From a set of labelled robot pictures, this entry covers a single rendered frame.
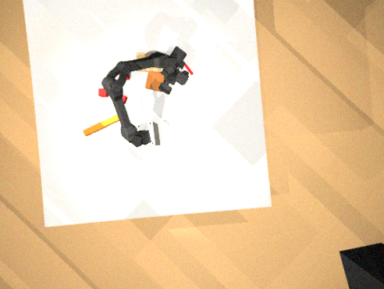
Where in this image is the orange flat bar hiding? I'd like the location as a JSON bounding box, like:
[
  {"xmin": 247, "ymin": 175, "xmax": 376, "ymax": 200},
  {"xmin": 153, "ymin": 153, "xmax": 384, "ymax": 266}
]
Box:
[{"xmin": 83, "ymin": 115, "xmax": 119, "ymax": 136}]

